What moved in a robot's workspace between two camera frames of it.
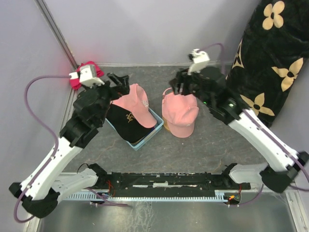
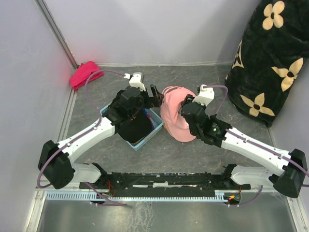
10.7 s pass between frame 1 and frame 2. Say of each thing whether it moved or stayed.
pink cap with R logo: moved
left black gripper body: moved
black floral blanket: stayed
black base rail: stayed
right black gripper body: moved
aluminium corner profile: stayed
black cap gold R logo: stayed
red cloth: stayed
